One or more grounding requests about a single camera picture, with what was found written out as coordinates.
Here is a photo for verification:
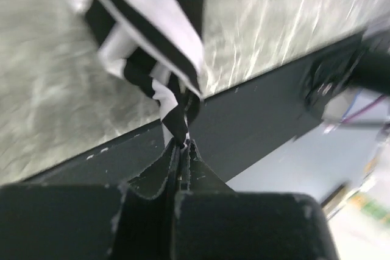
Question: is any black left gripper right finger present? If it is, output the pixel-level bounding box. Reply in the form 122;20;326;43
173;139;341;260

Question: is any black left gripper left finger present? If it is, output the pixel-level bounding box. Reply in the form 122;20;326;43
1;142;180;259

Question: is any black white striped garment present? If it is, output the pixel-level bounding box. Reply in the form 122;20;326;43
67;0;205;148

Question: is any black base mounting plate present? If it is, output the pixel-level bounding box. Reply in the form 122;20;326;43
28;33;363;184

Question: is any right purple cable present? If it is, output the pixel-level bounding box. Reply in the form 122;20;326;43
341;94;390;124

